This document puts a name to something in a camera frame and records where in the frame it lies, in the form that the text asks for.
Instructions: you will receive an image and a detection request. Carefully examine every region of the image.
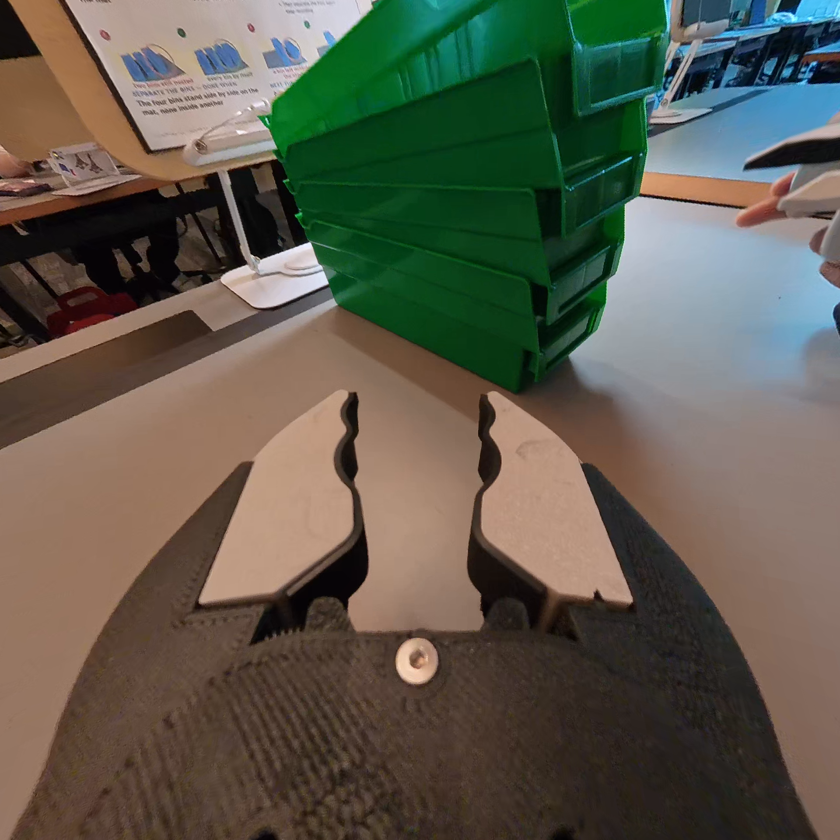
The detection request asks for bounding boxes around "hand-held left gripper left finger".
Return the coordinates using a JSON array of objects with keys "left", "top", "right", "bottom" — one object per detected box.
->
[{"left": 197, "top": 389, "right": 370, "bottom": 627}]

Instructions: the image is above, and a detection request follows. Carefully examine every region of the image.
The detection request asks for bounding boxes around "white instruction poster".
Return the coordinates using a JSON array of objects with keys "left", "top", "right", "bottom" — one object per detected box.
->
[{"left": 62, "top": 0, "right": 376, "bottom": 156}]

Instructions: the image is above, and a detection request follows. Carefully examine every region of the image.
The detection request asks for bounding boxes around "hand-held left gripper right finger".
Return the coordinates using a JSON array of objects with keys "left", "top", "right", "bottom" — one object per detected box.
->
[{"left": 466, "top": 390, "right": 635, "bottom": 632}]

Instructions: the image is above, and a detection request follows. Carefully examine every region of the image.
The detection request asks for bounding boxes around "red bag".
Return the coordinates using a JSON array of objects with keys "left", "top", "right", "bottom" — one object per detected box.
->
[{"left": 45, "top": 284, "right": 140, "bottom": 340}]

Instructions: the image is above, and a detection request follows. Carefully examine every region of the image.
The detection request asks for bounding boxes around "light grey desk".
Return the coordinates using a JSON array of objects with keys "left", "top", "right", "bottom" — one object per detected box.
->
[{"left": 0, "top": 172, "right": 840, "bottom": 840}]

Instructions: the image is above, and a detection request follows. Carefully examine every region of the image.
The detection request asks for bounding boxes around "brown wooden table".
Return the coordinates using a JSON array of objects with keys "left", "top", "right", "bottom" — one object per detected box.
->
[{"left": 0, "top": 172, "right": 173, "bottom": 228}]

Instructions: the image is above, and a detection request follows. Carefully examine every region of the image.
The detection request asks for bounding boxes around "person's right hand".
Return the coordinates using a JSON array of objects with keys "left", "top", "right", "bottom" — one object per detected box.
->
[{"left": 735, "top": 172, "right": 840, "bottom": 290}]

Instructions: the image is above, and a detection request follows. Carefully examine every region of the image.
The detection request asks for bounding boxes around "curved plywood display board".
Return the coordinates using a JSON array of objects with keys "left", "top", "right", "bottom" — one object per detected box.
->
[{"left": 13, "top": 0, "right": 379, "bottom": 182}]

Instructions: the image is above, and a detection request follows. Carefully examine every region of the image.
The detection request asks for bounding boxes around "grey table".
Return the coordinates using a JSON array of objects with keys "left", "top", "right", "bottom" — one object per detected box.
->
[{"left": 646, "top": 84, "right": 840, "bottom": 186}]

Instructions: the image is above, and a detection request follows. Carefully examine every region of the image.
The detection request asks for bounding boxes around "printed picture card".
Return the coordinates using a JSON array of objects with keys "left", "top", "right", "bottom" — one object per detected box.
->
[{"left": 49, "top": 148, "right": 123, "bottom": 188}]

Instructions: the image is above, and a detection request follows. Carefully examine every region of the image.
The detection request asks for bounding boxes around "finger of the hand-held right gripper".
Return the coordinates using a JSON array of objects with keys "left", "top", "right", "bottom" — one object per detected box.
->
[
  {"left": 743, "top": 112, "right": 840, "bottom": 174},
  {"left": 776, "top": 159, "right": 840, "bottom": 219}
]

